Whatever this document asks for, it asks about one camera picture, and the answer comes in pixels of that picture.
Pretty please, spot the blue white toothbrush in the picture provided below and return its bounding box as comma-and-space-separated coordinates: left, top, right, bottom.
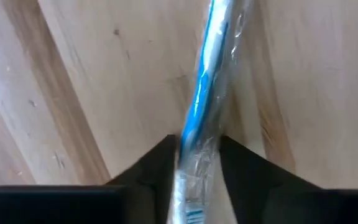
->
165, 0, 256, 224

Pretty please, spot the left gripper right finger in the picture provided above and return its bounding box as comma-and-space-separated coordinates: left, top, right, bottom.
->
218, 134, 358, 224

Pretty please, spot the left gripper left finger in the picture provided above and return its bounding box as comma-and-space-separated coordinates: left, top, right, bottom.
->
0, 134, 180, 224

